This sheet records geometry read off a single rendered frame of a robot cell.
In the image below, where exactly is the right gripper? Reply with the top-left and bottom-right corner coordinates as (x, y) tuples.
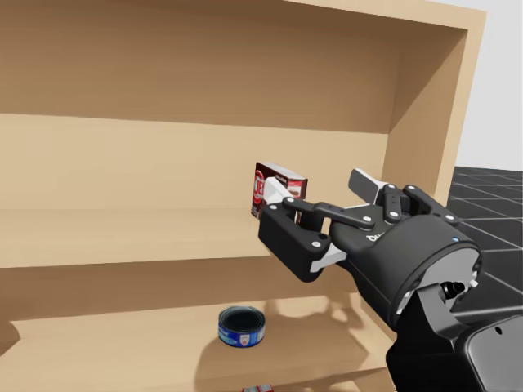
(257, 167), (484, 332)

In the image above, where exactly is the pale wooden shelf unit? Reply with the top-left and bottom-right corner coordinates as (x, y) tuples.
(0, 0), (488, 392)

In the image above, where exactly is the brown and white carton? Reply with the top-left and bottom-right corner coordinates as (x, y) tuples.
(249, 161), (310, 224)

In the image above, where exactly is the blue flat can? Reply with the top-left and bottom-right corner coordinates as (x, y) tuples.
(217, 305), (267, 349)

